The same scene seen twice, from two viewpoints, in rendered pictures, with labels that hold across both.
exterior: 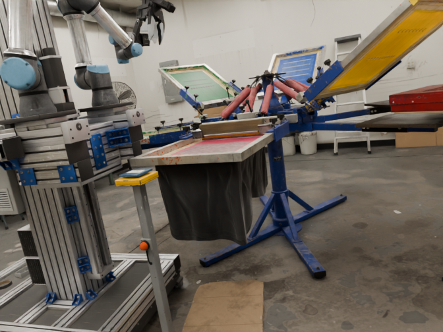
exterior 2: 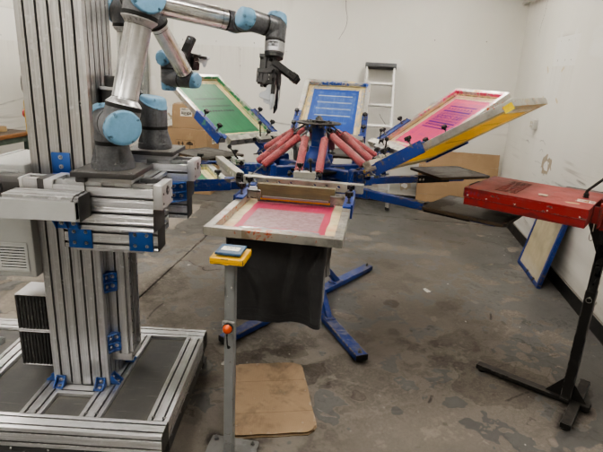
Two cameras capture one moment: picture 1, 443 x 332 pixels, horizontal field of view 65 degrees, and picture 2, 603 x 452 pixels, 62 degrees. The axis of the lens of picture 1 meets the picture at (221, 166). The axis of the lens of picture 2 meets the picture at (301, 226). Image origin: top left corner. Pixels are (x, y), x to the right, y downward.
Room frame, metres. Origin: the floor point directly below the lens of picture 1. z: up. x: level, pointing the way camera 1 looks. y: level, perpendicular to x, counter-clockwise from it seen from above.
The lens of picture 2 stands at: (-0.35, 0.67, 1.63)
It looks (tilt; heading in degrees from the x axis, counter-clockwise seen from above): 17 degrees down; 342
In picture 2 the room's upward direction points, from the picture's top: 3 degrees clockwise
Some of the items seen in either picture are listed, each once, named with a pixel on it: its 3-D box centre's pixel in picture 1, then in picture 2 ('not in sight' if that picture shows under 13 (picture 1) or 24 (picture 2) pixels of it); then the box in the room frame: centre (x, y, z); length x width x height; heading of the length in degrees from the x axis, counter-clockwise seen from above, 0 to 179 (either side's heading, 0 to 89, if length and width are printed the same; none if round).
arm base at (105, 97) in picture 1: (103, 96); (154, 136); (2.05, 0.61, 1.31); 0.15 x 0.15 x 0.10
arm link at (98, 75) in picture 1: (99, 76); (152, 109); (2.05, 0.61, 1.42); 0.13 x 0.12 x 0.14; 47
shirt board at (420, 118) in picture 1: (343, 125); (402, 199); (2.27, -0.84, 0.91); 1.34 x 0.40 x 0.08; 34
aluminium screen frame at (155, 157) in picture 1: (217, 143); (288, 212); (1.88, 0.00, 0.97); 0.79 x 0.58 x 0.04; 154
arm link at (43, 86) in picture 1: (28, 76); (110, 121); (1.57, 0.77, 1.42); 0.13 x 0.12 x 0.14; 14
